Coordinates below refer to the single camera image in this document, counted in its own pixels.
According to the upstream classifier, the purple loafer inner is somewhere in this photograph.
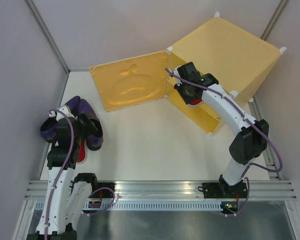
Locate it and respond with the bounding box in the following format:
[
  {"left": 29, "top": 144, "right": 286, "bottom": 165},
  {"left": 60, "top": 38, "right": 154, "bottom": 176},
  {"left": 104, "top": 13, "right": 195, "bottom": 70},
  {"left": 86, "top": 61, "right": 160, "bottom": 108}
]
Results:
[{"left": 78, "top": 98, "right": 104, "bottom": 151}]

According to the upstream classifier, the red sneaker front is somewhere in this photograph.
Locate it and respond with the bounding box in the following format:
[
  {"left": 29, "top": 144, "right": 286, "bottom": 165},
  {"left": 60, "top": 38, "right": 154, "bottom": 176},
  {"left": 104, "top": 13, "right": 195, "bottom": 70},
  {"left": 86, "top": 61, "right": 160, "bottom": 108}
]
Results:
[{"left": 76, "top": 140, "right": 87, "bottom": 164}]

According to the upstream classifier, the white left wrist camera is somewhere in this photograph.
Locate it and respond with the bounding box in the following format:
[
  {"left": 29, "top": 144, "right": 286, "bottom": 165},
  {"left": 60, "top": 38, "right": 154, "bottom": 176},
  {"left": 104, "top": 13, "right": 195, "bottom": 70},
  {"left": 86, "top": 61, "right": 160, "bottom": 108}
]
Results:
[{"left": 48, "top": 105, "right": 76, "bottom": 122}]

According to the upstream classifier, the yellow cabinet door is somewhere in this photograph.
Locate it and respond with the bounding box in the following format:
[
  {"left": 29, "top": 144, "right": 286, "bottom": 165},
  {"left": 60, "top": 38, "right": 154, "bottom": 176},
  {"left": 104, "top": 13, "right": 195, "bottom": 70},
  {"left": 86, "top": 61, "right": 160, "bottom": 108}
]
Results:
[{"left": 89, "top": 50, "right": 168, "bottom": 112}]

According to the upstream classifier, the yellow plastic shoe cabinet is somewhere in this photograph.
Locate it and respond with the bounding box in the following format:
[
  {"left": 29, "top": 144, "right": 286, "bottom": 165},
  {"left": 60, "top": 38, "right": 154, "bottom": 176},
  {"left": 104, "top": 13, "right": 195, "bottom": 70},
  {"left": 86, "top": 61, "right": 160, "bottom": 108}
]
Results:
[{"left": 164, "top": 11, "right": 288, "bottom": 137}]

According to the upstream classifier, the white slotted cable duct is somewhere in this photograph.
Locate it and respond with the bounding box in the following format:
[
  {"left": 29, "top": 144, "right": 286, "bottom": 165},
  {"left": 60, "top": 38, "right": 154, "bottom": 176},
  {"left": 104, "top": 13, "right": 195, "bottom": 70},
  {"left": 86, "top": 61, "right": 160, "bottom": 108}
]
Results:
[{"left": 82, "top": 201, "right": 222, "bottom": 212}]

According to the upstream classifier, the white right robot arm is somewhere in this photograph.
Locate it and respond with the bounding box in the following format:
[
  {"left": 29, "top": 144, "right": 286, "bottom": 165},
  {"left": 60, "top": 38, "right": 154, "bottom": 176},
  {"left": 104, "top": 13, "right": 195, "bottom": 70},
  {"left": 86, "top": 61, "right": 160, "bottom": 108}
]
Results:
[{"left": 171, "top": 62, "right": 269, "bottom": 198}]

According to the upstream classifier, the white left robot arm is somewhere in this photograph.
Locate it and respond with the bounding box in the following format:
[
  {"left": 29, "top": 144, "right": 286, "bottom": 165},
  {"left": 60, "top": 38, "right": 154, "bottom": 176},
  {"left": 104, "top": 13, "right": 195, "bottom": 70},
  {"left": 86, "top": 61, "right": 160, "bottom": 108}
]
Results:
[{"left": 26, "top": 110, "right": 103, "bottom": 240}]

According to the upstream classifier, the red sneaker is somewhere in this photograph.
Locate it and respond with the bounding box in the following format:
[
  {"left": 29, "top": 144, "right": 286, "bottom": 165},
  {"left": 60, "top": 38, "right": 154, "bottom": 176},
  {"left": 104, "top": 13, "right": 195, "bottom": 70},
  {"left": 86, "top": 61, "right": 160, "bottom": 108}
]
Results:
[
  {"left": 187, "top": 99, "right": 203, "bottom": 108},
  {"left": 76, "top": 140, "right": 87, "bottom": 164}
]

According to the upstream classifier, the purple loafer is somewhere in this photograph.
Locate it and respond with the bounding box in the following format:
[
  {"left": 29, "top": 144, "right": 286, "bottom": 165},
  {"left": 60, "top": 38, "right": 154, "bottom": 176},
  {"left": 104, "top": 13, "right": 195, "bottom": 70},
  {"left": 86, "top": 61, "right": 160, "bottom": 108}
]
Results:
[
  {"left": 78, "top": 98, "right": 104, "bottom": 151},
  {"left": 40, "top": 95, "right": 81, "bottom": 143}
]

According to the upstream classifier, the purple loafer left outer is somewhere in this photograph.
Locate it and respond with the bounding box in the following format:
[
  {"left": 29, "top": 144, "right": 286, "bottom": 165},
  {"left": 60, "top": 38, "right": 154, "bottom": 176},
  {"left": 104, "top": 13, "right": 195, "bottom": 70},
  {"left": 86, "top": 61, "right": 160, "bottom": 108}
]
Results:
[{"left": 40, "top": 95, "right": 81, "bottom": 143}]

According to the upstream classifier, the aluminium mounting rail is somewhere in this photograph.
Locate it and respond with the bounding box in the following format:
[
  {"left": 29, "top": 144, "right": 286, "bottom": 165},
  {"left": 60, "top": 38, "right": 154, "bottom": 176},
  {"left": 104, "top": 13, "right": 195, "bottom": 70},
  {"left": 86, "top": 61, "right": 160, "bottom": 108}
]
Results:
[{"left": 24, "top": 180, "right": 298, "bottom": 201}]

